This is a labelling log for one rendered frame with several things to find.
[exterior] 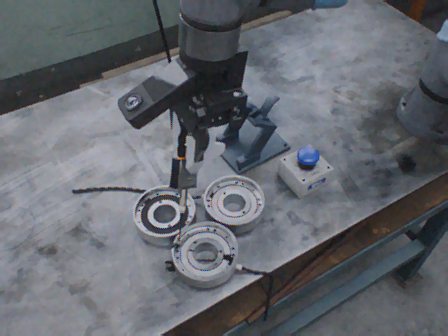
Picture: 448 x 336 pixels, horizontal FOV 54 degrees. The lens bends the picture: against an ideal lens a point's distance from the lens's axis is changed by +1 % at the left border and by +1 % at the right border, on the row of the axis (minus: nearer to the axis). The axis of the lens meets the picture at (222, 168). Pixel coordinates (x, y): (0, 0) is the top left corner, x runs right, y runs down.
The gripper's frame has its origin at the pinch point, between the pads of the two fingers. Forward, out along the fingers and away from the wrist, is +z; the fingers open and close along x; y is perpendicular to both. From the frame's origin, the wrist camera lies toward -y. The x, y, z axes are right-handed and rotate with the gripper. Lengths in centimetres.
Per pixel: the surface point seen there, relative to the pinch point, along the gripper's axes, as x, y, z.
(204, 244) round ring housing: -8.9, 0.0, 10.8
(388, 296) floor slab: -16, 76, 84
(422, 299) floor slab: -22, 85, 82
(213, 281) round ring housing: -15.8, -2.3, 9.8
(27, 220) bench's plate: 12.0, -23.6, 16.5
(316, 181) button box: -8.0, 22.9, 6.8
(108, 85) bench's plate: 40.1, 1.5, 13.6
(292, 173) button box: -5.1, 19.5, 6.1
